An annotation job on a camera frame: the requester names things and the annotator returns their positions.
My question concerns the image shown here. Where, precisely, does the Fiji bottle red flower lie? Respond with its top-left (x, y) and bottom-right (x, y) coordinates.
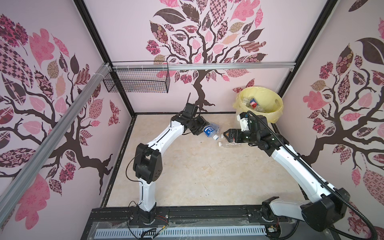
top-left (249, 98), bottom-right (260, 111)

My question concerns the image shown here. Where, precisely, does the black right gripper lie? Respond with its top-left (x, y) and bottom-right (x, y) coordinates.
top-left (222, 128), bottom-right (258, 146)

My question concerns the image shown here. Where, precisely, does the aluminium rail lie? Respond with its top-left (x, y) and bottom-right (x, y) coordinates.
top-left (113, 62), bottom-right (296, 71)
top-left (1, 63), bottom-right (111, 224)

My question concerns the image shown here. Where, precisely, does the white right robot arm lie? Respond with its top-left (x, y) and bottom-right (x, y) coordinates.
top-left (224, 112), bottom-right (350, 232)

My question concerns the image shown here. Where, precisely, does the clear crushed bottle white cap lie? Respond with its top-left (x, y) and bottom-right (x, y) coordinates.
top-left (218, 142), bottom-right (242, 148)

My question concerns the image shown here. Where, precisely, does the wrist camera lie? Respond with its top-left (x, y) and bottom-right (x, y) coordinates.
top-left (237, 112), bottom-right (249, 132)
top-left (182, 103), bottom-right (199, 119)

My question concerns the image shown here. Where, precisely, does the black corrugated cable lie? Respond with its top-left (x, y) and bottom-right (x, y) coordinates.
top-left (245, 110), bottom-right (378, 240)

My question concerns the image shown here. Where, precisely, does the blue white label bottle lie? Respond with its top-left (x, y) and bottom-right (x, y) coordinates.
top-left (204, 123), bottom-right (220, 141)

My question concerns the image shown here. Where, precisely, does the aluminium rail left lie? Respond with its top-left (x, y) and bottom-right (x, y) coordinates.
top-left (1, 63), bottom-right (111, 224)

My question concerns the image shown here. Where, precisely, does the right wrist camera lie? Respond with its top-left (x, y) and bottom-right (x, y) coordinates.
top-left (237, 112), bottom-right (249, 132)

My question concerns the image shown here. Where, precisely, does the cream bin yellow bag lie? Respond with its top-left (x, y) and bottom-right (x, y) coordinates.
top-left (233, 87), bottom-right (284, 127)

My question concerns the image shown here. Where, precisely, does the white vent strip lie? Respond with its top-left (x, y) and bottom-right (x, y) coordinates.
top-left (94, 226), bottom-right (267, 240)

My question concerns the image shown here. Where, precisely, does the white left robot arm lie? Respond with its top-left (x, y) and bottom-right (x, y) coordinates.
top-left (133, 116), bottom-right (209, 224)

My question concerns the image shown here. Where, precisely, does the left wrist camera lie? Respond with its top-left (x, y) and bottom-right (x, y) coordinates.
top-left (182, 103), bottom-right (199, 119)

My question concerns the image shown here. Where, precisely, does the aluminium rail back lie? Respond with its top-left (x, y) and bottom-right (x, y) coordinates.
top-left (113, 62), bottom-right (296, 71)

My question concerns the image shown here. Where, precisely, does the black base frame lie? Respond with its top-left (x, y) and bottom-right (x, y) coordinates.
top-left (81, 204), bottom-right (340, 240)

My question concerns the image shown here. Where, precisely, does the black wire basket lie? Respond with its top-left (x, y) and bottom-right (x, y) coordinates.
top-left (103, 60), bottom-right (171, 94)

